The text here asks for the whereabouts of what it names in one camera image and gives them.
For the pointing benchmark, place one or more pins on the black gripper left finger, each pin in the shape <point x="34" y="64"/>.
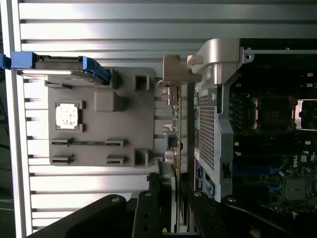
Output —
<point x="146" y="218"/>

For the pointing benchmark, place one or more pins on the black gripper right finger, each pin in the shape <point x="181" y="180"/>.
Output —
<point x="208" y="218"/>

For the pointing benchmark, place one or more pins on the blue expansion slot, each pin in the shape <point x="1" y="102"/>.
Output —
<point x="250" y="170"/>

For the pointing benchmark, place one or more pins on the open grey PC case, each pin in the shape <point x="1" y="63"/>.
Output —
<point x="223" y="138"/>

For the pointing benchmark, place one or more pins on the green Dell motherboard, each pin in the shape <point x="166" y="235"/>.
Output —
<point x="272" y="158"/>

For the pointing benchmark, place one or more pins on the green RAM stick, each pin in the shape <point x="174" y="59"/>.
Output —
<point x="86" y="142"/>

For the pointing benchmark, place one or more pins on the grey parts rack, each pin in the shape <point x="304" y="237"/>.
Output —
<point x="104" y="129"/>

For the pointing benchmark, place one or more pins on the CPU socket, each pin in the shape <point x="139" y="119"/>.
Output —
<point x="272" y="112"/>

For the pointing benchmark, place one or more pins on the silver CPU chip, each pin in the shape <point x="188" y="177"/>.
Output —
<point x="67" y="116"/>

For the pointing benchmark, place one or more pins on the metal socket cover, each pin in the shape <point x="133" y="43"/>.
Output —
<point x="297" y="114"/>

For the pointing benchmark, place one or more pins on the hard disk in blue caddy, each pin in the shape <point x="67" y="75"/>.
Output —
<point x="62" y="67"/>

